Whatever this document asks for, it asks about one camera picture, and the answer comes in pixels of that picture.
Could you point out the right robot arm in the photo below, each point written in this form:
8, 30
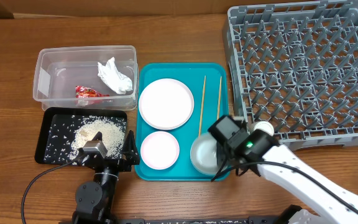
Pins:
242, 148

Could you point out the white napkin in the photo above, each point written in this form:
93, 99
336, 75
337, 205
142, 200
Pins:
113, 78

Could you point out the spilled rice pile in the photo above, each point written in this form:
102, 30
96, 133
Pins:
113, 133

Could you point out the red snack wrapper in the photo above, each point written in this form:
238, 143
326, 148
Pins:
84, 96

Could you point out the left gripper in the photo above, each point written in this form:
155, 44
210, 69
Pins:
132, 156

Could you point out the teal plastic tray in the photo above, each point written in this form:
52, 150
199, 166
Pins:
192, 75

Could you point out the pink small bowl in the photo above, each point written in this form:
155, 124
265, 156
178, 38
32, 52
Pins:
159, 150

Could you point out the large white plate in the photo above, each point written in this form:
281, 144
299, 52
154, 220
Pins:
166, 104

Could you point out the black waste tray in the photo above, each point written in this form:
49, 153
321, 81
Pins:
58, 131

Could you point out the grey bowl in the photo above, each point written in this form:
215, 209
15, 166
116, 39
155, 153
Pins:
203, 154

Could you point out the grey dish rack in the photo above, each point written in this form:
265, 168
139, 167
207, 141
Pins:
295, 65

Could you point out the wooden chopstick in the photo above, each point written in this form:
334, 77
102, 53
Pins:
219, 98
202, 107

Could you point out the white cup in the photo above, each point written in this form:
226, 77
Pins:
262, 125

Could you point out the clear plastic bin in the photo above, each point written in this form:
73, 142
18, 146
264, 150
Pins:
59, 70

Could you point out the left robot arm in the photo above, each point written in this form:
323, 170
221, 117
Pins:
94, 198

